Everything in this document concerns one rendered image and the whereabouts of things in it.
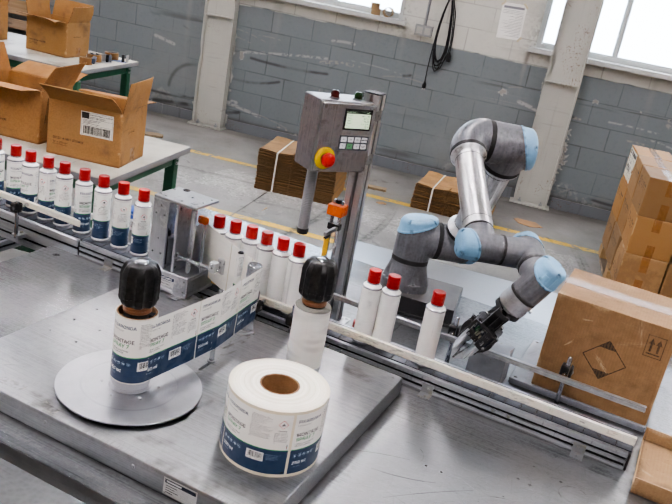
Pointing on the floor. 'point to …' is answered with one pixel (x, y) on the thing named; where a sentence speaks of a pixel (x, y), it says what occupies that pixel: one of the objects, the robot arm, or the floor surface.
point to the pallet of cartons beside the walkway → (641, 224)
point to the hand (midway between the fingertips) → (457, 352)
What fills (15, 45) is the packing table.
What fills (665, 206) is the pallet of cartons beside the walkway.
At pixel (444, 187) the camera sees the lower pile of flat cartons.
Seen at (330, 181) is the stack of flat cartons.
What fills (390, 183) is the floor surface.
